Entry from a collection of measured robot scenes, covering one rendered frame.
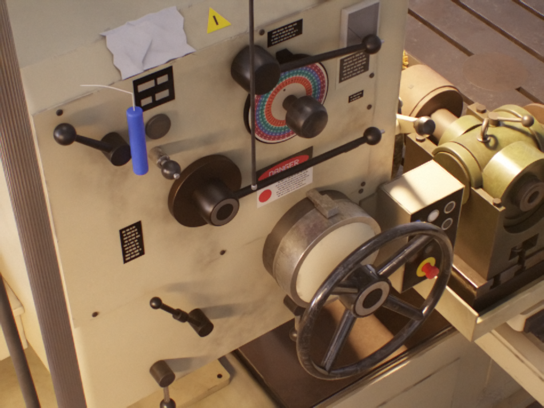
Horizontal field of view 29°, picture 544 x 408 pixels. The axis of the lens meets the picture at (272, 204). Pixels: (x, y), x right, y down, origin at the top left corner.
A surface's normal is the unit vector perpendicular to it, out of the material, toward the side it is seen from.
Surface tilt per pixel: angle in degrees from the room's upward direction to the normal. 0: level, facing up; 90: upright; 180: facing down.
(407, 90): 32
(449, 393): 90
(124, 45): 55
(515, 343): 0
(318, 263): 73
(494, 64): 0
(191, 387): 0
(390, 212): 90
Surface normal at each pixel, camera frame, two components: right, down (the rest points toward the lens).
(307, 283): 0.08, 0.68
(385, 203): -0.82, 0.39
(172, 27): 0.33, 0.24
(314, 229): -0.35, -0.50
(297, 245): -0.60, -0.21
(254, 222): 0.57, 0.56
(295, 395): 0.00, -0.73
